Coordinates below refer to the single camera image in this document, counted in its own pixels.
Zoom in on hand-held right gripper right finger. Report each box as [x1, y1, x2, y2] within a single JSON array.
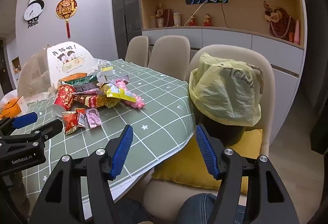
[[195, 124, 300, 224]]

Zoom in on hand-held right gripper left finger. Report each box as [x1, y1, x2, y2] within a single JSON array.
[[28, 125, 134, 224]]

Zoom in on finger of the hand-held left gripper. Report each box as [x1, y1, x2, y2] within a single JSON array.
[[0, 112, 38, 135], [0, 119, 63, 149]]

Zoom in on small red striped packet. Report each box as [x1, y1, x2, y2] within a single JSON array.
[[75, 108, 87, 128]]

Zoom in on red paper cup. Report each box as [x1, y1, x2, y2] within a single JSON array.
[[52, 85, 77, 118]]

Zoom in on pale purple small packet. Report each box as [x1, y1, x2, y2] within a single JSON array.
[[85, 108, 102, 128]]

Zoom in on red and yellow snack packet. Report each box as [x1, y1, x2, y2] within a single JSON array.
[[73, 94, 121, 110]]

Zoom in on green snack packet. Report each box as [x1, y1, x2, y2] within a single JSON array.
[[61, 74, 104, 87]]

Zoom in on orange snack packet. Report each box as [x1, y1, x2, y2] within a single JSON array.
[[67, 73, 88, 82]]

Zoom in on yellow snack wrapper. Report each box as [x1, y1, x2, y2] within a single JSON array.
[[99, 83, 137, 103]]

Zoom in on orange and white box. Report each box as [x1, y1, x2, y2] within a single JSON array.
[[0, 92, 28, 120]]

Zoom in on yellow cushion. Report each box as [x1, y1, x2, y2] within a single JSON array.
[[151, 129, 263, 195]]

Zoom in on green checked tablecloth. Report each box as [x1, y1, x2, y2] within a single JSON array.
[[0, 59, 196, 214]]

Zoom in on pink caterpillar toy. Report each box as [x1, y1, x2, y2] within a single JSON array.
[[115, 79, 146, 110]]

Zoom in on person's blue jeans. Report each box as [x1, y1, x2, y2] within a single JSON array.
[[114, 193, 253, 224]]

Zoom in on printed mesh food cover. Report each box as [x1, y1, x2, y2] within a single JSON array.
[[17, 41, 100, 101]]

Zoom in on beige dining chair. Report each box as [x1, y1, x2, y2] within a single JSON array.
[[142, 45, 276, 217], [148, 35, 191, 81], [125, 36, 149, 68]]

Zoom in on small white yellow container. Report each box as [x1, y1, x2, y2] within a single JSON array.
[[99, 59, 115, 78]]

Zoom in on grey sideboard cabinet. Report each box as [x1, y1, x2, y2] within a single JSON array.
[[142, 28, 305, 78]]

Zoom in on dark red flower bag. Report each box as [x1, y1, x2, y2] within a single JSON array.
[[156, 4, 174, 28]]

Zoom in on dark glass door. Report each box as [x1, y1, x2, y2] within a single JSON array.
[[111, 0, 142, 60]]

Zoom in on large pearl flower bag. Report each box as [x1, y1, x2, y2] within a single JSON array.
[[264, 1, 299, 40]]

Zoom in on black power strip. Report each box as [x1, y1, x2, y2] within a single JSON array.
[[186, 0, 228, 5]]

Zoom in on panda wall clock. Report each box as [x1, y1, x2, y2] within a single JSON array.
[[24, 0, 45, 29]]

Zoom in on red round wall ornament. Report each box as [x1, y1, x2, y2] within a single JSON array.
[[56, 0, 78, 39]]

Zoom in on black cable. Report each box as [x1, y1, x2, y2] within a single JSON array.
[[220, 1, 229, 28]]

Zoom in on white cable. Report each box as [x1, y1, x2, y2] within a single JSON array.
[[187, 0, 213, 22]]

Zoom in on wooden wall shelf unit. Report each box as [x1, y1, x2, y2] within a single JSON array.
[[137, 0, 306, 48]]

